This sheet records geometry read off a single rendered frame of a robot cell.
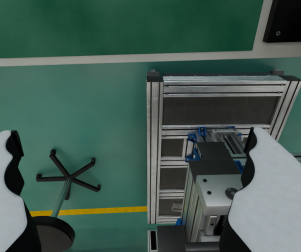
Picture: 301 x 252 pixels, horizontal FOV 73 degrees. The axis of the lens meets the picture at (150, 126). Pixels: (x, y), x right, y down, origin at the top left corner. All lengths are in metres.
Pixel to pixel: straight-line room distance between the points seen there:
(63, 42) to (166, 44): 0.24
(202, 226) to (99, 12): 0.54
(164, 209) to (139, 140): 0.62
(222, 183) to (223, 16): 0.38
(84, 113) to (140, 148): 0.50
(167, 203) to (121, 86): 0.99
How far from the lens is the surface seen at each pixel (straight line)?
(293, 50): 0.64
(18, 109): 1.64
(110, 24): 0.51
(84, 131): 1.56
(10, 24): 0.59
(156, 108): 1.16
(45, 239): 1.53
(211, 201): 0.48
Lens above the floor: 1.26
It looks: 58 degrees down
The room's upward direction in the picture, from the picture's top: 176 degrees clockwise
